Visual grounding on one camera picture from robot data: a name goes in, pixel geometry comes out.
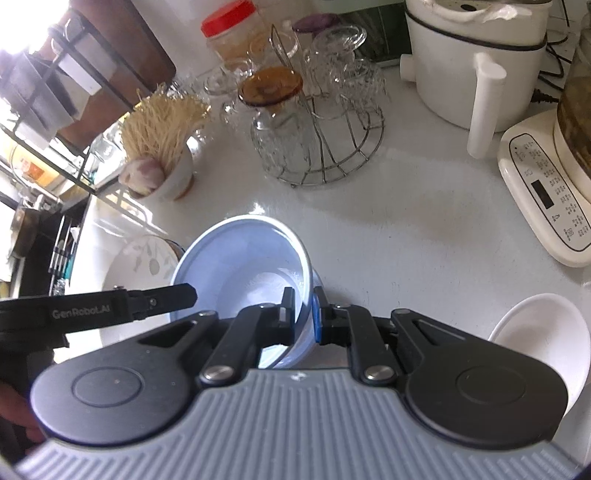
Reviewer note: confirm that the glass kettle with tea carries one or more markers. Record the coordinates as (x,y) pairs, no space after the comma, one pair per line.
(572,128)

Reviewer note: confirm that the red lid plastic jar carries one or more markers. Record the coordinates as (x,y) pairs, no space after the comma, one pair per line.
(230,30)

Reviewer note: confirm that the white pot with handle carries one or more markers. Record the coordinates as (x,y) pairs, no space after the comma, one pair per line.
(475,63)

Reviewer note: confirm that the plain white bowl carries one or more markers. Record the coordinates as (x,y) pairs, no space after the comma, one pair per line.
(551,329)

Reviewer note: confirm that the dark shelf frame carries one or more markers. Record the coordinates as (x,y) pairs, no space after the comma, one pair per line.
(70,72)

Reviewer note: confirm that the amber glass cup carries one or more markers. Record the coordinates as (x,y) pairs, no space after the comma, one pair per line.
(270,88)

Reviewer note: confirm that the left hand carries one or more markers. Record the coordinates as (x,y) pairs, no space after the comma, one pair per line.
(15,409)

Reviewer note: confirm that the light blue bowl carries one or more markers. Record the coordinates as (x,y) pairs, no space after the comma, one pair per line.
(281,357)
(247,260)

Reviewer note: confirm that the leaf pattern plate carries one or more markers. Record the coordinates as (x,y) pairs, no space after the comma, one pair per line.
(148,262)

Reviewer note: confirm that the dry yellow noodle bundle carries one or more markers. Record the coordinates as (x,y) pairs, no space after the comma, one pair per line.
(160,125)

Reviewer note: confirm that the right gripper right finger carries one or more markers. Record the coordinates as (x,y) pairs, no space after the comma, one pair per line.
(370,341)

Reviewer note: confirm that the white bowl with noodles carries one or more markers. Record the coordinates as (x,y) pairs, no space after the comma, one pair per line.
(176,184)

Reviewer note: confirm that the wire glass rack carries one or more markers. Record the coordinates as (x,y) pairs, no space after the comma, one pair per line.
(331,129)

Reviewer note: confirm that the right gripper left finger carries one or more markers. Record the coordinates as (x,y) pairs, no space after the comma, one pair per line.
(256,327)

